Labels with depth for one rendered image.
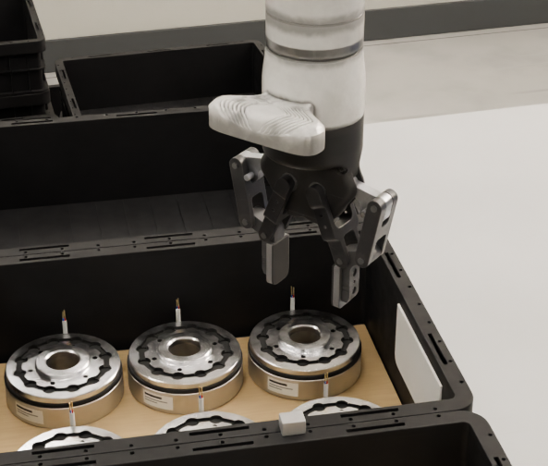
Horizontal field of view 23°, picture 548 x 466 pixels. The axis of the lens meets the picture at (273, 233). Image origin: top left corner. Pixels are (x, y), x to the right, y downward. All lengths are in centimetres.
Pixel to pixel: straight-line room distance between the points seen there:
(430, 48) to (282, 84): 332
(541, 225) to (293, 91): 88
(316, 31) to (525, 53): 335
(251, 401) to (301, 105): 35
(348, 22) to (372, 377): 41
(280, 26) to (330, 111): 7
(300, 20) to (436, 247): 82
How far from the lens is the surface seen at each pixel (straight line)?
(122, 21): 409
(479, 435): 101
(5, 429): 120
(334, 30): 93
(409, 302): 116
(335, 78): 94
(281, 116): 92
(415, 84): 399
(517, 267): 168
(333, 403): 115
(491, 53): 425
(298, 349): 121
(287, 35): 93
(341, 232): 101
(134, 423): 119
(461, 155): 195
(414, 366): 115
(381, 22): 429
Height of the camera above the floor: 154
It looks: 29 degrees down
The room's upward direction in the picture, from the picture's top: straight up
